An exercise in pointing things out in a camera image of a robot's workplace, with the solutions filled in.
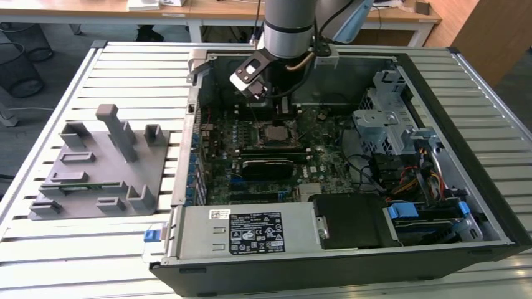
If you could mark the brown cardboard box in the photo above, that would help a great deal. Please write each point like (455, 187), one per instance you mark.
(423, 7)

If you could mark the blue disk carrier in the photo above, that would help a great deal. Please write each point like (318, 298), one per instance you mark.
(403, 211)

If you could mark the silver disk bay cage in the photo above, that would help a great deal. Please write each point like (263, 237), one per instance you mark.
(374, 120)

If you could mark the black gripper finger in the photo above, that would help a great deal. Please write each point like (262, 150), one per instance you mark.
(284, 107)

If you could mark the wooden cabinet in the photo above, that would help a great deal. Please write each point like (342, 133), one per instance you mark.
(491, 37)

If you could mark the silver drive bracket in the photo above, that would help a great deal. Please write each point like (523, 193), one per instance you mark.
(440, 155)

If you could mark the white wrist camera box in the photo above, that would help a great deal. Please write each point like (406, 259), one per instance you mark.
(326, 61)

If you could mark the black mesh waste bin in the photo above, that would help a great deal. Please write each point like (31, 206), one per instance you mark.
(20, 71)
(39, 40)

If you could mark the small blue latch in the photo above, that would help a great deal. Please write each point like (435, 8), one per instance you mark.
(464, 208)

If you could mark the blue case latch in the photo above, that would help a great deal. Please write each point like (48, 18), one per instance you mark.
(151, 236)

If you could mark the coin battery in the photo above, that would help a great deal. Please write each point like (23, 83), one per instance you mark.
(322, 116)

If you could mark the black graphics card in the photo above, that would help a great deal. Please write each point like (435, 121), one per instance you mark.
(268, 169)

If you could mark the black RAM slot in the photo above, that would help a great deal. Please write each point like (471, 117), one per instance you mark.
(274, 157)
(247, 106)
(274, 154)
(247, 112)
(302, 159)
(247, 116)
(247, 109)
(274, 150)

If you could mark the black expansion slot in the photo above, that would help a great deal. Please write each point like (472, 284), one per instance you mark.
(254, 197)

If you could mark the green RAM stick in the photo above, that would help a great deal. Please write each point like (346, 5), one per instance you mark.
(95, 187)

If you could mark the black plastic shroud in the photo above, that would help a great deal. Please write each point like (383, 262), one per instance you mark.
(354, 218)

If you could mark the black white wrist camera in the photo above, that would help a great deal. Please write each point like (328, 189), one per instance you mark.
(250, 73)

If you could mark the green motherboard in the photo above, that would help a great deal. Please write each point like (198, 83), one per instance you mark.
(332, 162)

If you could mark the wooden desk white frame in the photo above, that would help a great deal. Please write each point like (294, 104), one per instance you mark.
(407, 17)
(62, 14)

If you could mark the silver chipset heat sink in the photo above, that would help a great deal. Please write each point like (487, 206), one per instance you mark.
(311, 190)

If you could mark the black PC case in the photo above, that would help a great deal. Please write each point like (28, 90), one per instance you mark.
(291, 280)

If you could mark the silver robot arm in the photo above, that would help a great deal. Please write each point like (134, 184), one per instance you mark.
(287, 25)

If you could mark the black bag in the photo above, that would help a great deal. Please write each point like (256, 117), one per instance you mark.
(151, 34)

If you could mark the CPU socket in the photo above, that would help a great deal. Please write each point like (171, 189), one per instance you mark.
(262, 144)

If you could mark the silver power supply unit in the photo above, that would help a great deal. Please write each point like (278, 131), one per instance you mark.
(199, 230)

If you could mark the white labelled box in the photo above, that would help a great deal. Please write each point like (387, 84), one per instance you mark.
(172, 2)

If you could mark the grey parts rack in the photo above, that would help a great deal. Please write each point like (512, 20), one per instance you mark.
(104, 162)

